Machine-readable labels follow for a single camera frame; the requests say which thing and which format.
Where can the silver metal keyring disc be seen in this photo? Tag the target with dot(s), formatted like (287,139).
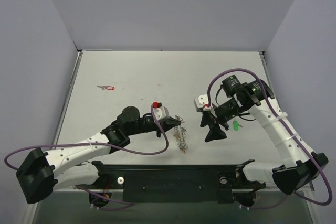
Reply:
(180,135)

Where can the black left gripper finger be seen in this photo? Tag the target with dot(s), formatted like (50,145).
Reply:
(165,127)
(173,122)

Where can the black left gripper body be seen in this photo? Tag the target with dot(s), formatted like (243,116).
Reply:
(159,125)

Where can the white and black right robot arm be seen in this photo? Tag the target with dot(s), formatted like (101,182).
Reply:
(300,163)

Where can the key with green tag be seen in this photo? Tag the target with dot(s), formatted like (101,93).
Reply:
(236,125)

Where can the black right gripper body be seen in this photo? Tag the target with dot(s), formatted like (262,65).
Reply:
(215,115)

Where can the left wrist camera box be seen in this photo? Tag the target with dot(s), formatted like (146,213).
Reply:
(160,112)

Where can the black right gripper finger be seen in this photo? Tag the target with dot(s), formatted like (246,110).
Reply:
(206,118)
(215,133)

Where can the key with red tag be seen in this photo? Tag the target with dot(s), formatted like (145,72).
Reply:
(111,88)

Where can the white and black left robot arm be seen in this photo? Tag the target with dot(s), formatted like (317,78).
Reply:
(68,165)

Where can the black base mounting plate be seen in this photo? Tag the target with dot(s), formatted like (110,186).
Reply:
(176,183)

